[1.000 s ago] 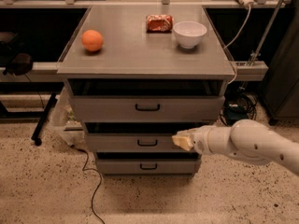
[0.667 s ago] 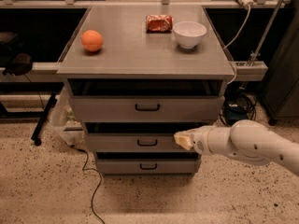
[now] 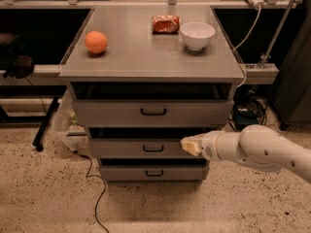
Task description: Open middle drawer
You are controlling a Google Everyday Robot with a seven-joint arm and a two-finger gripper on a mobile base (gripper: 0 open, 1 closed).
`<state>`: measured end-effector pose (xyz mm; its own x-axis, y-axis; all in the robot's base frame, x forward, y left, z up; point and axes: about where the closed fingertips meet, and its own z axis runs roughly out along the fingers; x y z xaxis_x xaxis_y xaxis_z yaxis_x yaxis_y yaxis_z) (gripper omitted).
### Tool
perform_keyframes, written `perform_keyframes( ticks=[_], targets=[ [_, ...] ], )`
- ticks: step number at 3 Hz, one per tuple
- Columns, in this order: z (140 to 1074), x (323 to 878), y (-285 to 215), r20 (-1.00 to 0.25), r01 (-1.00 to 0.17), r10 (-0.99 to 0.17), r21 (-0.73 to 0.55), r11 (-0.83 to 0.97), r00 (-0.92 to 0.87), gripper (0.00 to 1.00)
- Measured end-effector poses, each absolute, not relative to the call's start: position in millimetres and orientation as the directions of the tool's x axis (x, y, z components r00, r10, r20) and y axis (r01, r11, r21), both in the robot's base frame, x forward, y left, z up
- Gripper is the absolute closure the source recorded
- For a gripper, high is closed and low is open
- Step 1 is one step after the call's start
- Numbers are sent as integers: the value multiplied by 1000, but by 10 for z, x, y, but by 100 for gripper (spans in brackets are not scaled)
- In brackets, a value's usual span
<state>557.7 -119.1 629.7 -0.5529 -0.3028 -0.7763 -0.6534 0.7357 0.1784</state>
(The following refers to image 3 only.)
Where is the grey drawer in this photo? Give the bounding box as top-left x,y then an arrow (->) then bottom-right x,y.
100,165 -> 209,182
88,139 -> 194,158
73,101 -> 233,127

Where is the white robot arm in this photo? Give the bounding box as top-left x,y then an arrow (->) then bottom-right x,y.
181,124 -> 311,183

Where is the grey drawer cabinet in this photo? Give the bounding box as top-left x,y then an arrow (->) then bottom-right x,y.
60,4 -> 243,169

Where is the grey bottom drawer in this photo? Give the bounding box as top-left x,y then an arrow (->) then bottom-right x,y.
100,165 -> 209,182

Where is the grey top drawer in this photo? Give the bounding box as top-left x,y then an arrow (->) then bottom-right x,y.
73,101 -> 233,127

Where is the blue box on floor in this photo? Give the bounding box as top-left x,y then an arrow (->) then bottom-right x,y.
233,115 -> 258,131

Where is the dark grey cabinet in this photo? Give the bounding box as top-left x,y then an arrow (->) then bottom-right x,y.
269,9 -> 311,130

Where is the white bowl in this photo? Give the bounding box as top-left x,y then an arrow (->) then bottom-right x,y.
180,22 -> 216,50

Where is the clear plastic bag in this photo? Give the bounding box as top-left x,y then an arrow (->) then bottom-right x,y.
52,90 -> 87,150

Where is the crushed red soda can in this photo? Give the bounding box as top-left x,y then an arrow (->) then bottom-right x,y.
152,16 -> 180,34

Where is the orange fruit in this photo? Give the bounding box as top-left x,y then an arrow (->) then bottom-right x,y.
85,31 -> 108,54

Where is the black chair leg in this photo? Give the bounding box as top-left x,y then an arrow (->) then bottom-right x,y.
32,97 -> 59,151

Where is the dark round chair part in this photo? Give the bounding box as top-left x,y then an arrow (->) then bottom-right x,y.
3,55 -> 34,79

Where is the metal diagonal rod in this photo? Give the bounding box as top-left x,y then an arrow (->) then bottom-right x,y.
257,0 -> 295,69

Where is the black cable bundle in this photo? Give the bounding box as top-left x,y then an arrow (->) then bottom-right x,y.
227,94 -> 269,132

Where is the black floor cable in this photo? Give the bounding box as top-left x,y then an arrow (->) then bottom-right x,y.
73,150 -> 111,233

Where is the white power plug cable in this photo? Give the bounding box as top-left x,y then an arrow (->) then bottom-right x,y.
232,0 -> 268,89

